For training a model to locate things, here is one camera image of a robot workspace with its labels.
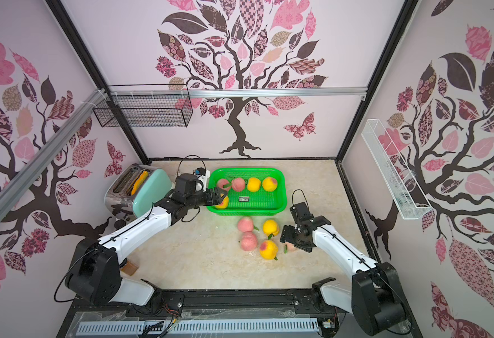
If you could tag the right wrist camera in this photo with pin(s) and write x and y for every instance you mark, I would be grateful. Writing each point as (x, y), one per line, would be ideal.
(301, 213)

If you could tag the small brown spice jar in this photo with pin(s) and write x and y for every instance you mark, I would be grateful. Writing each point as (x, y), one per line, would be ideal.
(128, 267)

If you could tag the left aluminium rail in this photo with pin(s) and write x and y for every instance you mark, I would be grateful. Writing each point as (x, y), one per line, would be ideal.
(28, 175)

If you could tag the pink peach front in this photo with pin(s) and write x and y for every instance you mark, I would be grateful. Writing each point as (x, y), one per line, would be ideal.
(224, 184)

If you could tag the back aluminium rail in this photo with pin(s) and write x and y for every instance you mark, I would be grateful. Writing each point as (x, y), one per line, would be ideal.
(285, 92)

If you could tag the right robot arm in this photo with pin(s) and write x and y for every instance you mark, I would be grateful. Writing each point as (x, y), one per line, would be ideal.
(374, 296)

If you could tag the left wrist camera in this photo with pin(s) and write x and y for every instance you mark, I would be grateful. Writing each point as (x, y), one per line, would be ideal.
(190, 183)

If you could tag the mint and steel toaster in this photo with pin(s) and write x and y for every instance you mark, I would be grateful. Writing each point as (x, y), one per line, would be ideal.
(134, 192)

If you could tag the white wire wall shelf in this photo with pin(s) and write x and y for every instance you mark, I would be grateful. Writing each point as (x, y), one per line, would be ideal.
(384, 146)

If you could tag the green plastic basket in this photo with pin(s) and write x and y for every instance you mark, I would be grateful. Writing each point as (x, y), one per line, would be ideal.
(261, 203)

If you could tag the yellow red peach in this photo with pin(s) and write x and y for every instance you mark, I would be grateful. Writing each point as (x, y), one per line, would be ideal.
(268, 250)
(269, 184)
(224, 204)

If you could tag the pink peach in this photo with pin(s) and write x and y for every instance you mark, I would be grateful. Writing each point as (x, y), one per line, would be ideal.
(249, 242)
(224, 184)
(238, 184)
(289, 248)
(246, 224)

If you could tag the aluminium rail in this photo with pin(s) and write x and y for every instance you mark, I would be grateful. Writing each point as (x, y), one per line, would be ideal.
(28, 175)
(285, 92)

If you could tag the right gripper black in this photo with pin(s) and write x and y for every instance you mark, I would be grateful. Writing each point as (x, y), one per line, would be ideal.
(291, 236)

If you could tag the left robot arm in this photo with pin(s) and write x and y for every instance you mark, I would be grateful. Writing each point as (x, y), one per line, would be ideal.
(94, 274)

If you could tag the black wire wall basket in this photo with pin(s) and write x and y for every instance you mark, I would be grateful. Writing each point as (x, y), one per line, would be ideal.
(145, 106)

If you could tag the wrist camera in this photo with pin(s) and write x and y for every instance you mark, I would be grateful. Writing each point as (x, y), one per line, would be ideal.
(190, 183)
(301, 213)

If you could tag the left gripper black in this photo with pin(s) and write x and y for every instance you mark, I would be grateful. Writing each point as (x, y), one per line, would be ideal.
(216, 195)

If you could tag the white slotted cable duct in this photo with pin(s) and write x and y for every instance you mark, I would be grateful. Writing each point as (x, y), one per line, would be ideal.
(194, 327)

